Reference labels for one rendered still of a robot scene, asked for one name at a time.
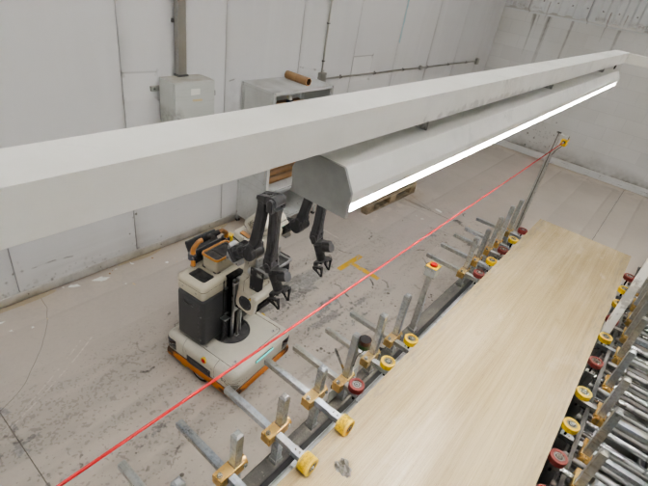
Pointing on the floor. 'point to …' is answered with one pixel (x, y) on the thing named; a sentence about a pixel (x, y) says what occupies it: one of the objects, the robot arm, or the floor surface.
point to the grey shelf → (271, 91)
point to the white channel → (245, 148)
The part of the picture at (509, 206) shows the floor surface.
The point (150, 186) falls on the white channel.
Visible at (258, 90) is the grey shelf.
